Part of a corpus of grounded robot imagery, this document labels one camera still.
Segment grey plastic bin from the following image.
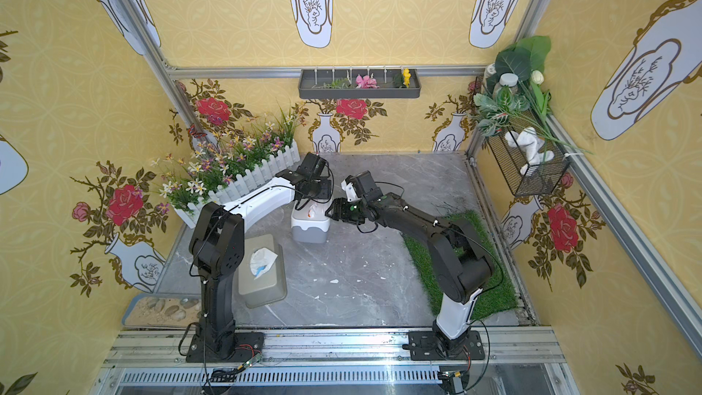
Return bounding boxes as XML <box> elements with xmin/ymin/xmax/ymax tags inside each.
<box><xmin>292</xmin><ymin>223</ymin><xmax>330</xmax><ymax>244</ymax></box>

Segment tray of sand and stones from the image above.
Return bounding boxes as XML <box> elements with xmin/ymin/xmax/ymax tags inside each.
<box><xmin>122</xmin><ymin>294</ymin><xmax>201</xmax><ymax>329</ymax></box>

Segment green artificial grass mat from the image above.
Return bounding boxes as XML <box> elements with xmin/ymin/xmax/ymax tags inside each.
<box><xmin>402</xmin><ymin>210</ymin><xmax>519</xmax><ymax>320</ymax></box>

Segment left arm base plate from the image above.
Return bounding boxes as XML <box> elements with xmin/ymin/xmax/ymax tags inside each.
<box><xmin>186</xmin><ymin>332</ymin><xmax>265</xmax><ymax>364</ymax></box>

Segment black wire wall basket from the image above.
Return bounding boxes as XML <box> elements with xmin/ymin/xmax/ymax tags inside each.
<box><xmin>487</xmin><ymin>112</ymin><xmax>570</xmax><ymax>198</ymax></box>

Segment green leafy artificial plant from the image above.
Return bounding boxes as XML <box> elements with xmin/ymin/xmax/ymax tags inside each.
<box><xmin>473</xmin><ymin>36</ymin><xmax>585</xmax><ymax>154</ymax></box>

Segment yellow figure on shelf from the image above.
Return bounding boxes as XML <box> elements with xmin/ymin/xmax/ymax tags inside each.
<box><xmin>402</xmin><ymin>69</ymin><xmax>411</xmax><ymax>88</ymax></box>

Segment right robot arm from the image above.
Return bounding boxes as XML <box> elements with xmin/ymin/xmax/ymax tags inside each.
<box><xmin>325</xmin><ymin>171</ymin><xmax>497</xmax><ymax>345</ymax></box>

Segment blue tissue paper pack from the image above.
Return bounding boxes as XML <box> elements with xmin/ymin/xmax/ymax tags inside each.
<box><xmin>250</xmin><ymin>248</ymin><xmax>278</xmax><ymax>279</ymax></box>

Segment white picket fence flower planter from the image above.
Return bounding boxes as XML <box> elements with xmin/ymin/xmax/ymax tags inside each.
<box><xmin>153</xmin><ymin>107</ymin><xmax>301</xmax><ymax>227</ymax></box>

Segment white tissue box lid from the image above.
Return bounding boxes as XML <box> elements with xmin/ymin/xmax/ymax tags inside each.
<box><xmin>291</xmin><ymin>201</ymin><xmax>331</xmax><ymax>232</ymax></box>

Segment white cloth in basket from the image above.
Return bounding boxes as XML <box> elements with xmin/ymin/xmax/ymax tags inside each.
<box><xmin>504</xmin><ymin>127</ymin><xmax>555</xmax><ymax>177</ymax></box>

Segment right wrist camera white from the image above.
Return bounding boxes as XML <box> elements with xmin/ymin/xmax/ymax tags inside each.
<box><xmin>341</xmin><ymin>181</ymin><xmax>359</xmax><ymax>203</ymax></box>

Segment pink flower on shelf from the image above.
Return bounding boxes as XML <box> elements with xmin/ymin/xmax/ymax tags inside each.
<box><xmin>356</xmin><ymin>74</ymin><xmax>378</xmax><ymax>89</ymax></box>

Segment grey wall shelf tray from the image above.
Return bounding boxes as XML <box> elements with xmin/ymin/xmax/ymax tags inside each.
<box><xmin>297</xmin><ymin>67</ymin><xmax>422</xmax><ymax>100</ymax></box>

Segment beige tissue box lid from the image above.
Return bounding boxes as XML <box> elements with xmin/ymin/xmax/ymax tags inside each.
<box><xmin>238</xmin><ymin>234</ymin><xmax>287</xmax><ymax>309</ymax></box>

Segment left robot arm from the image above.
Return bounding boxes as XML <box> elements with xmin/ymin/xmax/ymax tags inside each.
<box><xmin>181</xmin><ymin>153</ymin><xmax>333</xmax><ymax>365</ymax></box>

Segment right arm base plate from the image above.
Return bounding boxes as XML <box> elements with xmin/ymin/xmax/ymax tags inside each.
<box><xmin>402</xmin><ymin>330</ymin><xmax>486</xmax><ymax>361</ymax></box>

